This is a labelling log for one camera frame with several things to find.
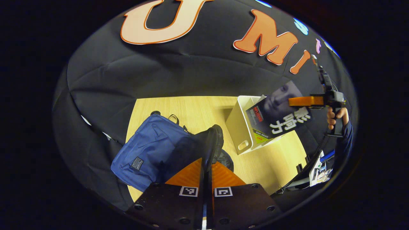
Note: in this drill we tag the dark portrait cover book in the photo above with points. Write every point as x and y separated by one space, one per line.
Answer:
281 118

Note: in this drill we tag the white printed packet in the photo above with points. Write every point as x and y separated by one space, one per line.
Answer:
319 171

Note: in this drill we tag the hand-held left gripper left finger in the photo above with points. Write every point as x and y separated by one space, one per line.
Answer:
179 207

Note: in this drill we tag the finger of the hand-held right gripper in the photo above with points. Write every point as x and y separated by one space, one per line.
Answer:
306 101

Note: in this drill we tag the black round table grommet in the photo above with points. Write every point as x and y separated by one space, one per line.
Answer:
155 112

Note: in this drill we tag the blue schoolbag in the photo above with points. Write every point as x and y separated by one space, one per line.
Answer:
150 147

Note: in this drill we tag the white bookshelf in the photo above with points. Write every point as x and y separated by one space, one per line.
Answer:
238 127

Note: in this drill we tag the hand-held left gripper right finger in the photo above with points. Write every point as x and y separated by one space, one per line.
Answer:
236 207

